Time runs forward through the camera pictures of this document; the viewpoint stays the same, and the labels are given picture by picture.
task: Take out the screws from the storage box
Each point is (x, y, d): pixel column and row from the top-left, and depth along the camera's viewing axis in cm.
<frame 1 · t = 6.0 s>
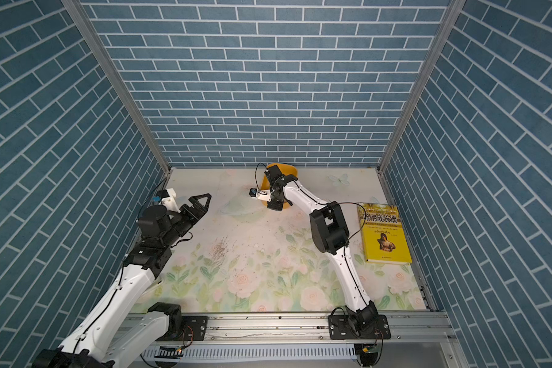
left hand: (211, 201, 75), fingers open
right hand: (274, 200, 104), fingers closed
yellow book: (384, 234, 95), point 4 cm above the table

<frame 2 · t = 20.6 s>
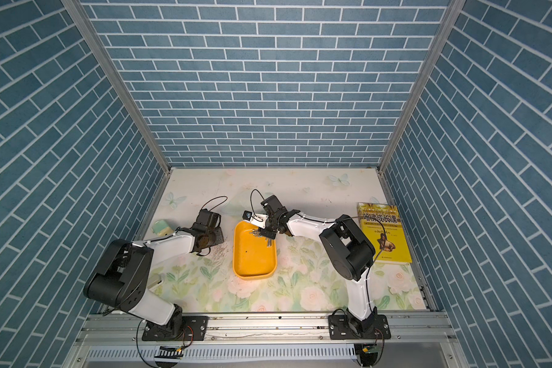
left hand: (222, 236, 95), fingers closed
right hand: (262, 223, 95), fingers open
yellow plastic storage box: (254, 255, 93), on the table
the other named things where they were.

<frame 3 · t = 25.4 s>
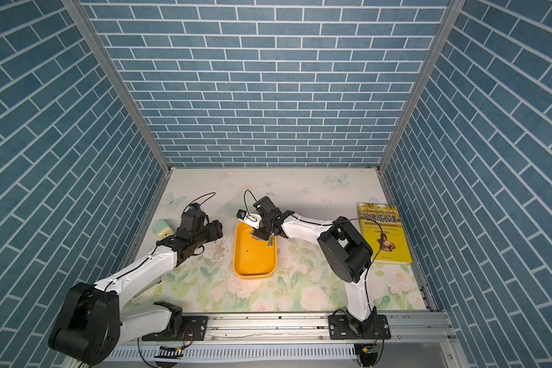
left hand: (220, 226, 89), fingers open
right hand: (257, 224, 94), fingers closed
the named things where they were.

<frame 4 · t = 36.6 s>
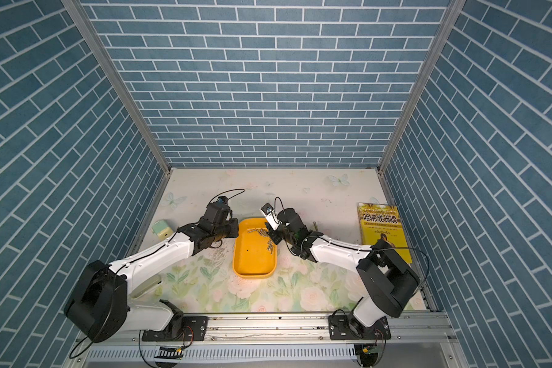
left hand: (243, 224, 87), fingers closed
right hand: (270, 220, 86), fingers open
the named things where they were.

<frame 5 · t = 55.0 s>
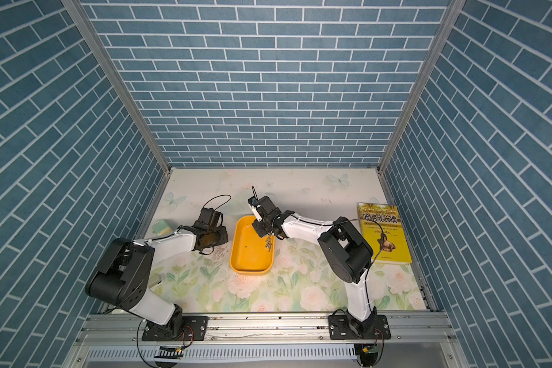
left hand: (229, 236, 95), fingers closed
right hand: (259, 222, 94), fingers closed
the named things where they were.

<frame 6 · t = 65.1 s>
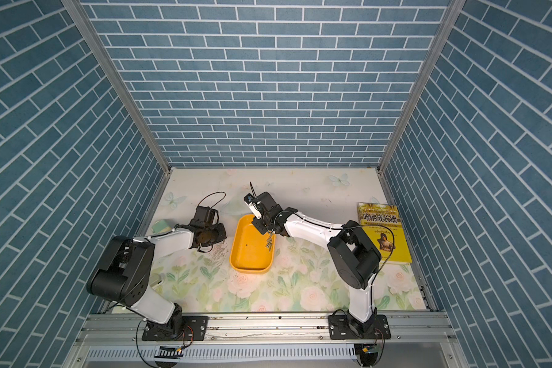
left hand: (229, 233, 96), fingers closed
right hand: (261, 216, 91), fingers open
the named things where they were.

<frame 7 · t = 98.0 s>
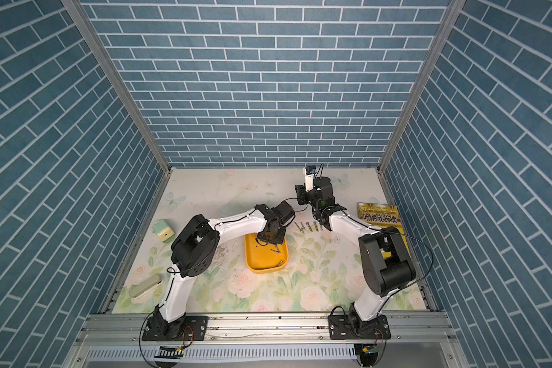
left hand: (280, 243, 94), fingers closed
right hand: (301, 185, 92), fingers open
pale green flat case: (147, 284, 82), point 2 cm above the table
the other named things where they were.

